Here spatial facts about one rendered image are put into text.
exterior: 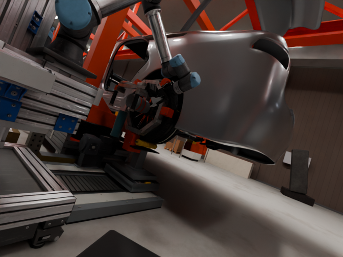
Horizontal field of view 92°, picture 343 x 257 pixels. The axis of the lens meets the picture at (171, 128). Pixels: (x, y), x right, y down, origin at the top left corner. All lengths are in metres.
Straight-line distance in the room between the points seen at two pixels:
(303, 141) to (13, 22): 10.35
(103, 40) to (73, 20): 1.17
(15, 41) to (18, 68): 0.33
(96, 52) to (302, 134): 9.82
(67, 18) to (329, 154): 10.36
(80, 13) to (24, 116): 0.47
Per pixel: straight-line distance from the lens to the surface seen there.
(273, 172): 10.18
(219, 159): 9.33
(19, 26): 1.06
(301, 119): 10.64
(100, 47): 1.93
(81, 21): 0.80
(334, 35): 3.86
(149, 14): 1.08
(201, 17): 3.22
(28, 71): 0.73
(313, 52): 9.36
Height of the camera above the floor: 0.66
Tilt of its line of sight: 3 degrees up
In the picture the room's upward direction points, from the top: 20 degrees clockwise
